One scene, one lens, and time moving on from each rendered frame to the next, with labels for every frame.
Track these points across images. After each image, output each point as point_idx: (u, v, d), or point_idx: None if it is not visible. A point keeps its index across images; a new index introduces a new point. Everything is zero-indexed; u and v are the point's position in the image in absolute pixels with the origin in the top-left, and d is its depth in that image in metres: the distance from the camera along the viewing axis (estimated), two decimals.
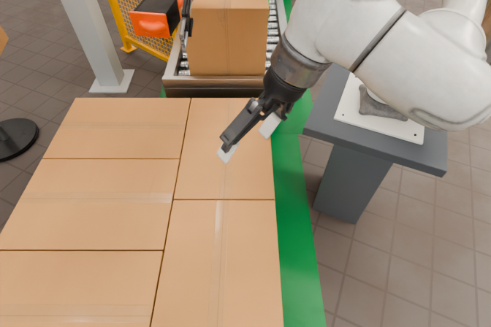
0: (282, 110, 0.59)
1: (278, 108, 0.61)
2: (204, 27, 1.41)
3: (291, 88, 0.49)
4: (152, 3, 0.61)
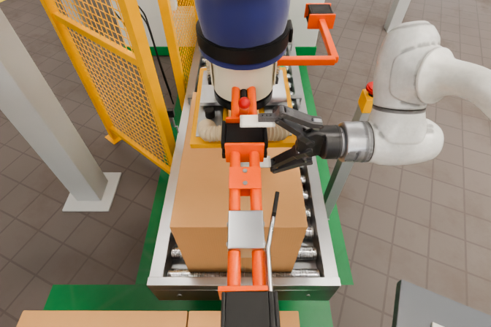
0: None
1: None
2: (207, 239, 0.94)
3: None
4: (240, 314, 0.42)
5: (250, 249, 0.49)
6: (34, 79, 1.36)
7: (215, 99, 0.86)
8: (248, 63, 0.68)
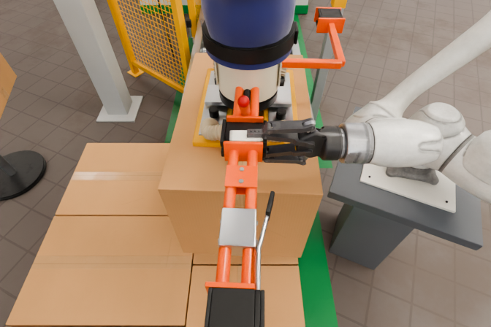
0: (294, 133, 0.66)
1: (290, 136, 0.65)
2: (203, 209, 0.79)
3: None
4: (224, 311, 0.42)
5: (241, 247, 0.49)
6: None
7: (221, 98, 0.87)
8: (250, 63, 0.68)
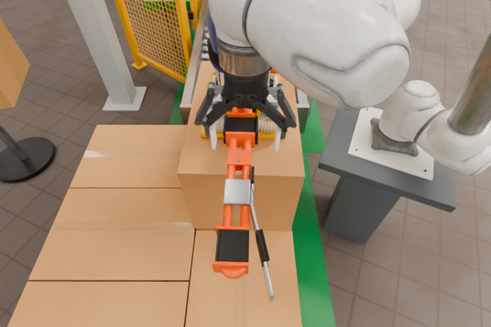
0: (261, 112, 0.56)
1: (264, 110, 0.57)
2: (212, 189, 1.01)
3: (229, 75, 0.49)
4: (229, 243, 0.63)
5: (240, 204, 0.70)
6: None
7: (221, 98, 1.07)
8: None
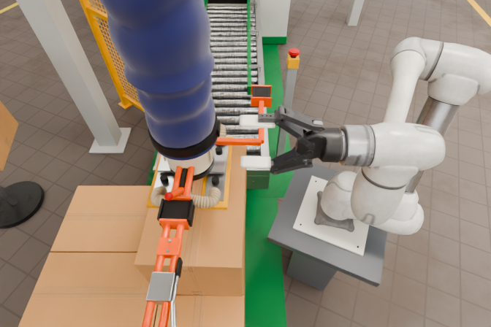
0: None
1: None
2: None
3: None
4: None
5: (161, 301, 0.76)
6: (78, 50, 2.07)
7: (169, 168, 1.13)
8: (182, 157, 0.94)
